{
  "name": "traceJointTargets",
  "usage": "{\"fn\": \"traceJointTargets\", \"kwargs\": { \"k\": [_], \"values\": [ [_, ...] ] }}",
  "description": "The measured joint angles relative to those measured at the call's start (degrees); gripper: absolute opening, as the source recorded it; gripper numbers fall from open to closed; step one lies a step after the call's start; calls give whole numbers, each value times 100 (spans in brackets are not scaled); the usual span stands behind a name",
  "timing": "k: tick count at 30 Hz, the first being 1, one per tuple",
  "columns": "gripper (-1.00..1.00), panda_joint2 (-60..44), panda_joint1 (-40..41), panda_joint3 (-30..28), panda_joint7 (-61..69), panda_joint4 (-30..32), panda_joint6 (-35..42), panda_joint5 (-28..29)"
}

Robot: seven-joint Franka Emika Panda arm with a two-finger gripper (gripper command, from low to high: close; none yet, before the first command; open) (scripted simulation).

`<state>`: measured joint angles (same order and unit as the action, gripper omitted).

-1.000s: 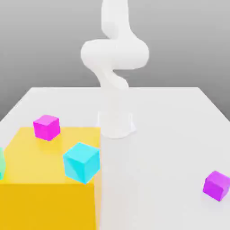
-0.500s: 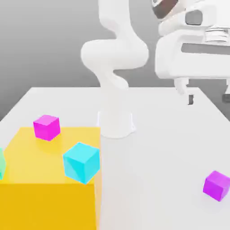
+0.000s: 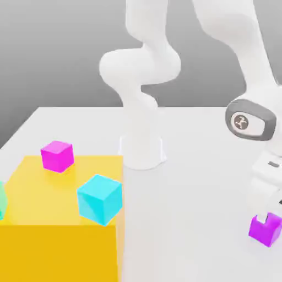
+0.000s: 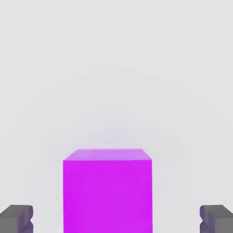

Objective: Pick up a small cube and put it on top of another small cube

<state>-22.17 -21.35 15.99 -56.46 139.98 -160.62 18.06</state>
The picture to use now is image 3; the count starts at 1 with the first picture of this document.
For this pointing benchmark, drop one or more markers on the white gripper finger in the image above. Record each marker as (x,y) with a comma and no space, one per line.
(262,217)

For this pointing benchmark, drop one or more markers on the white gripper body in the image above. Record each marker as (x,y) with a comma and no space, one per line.
(275,201)

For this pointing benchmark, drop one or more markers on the small purple cube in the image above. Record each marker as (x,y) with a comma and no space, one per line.
(264,233)

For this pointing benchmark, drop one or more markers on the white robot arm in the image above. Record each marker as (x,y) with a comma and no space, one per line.
(141,66)

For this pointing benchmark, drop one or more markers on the small cyan cube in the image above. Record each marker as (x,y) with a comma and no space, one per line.
(99,198)

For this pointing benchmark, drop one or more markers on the small magenta cube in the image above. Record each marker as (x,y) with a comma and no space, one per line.
(56,157)

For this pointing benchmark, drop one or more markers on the small green cube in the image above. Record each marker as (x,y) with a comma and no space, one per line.
(2,200)

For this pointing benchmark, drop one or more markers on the large yellow box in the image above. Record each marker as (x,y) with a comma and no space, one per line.
(55,249)

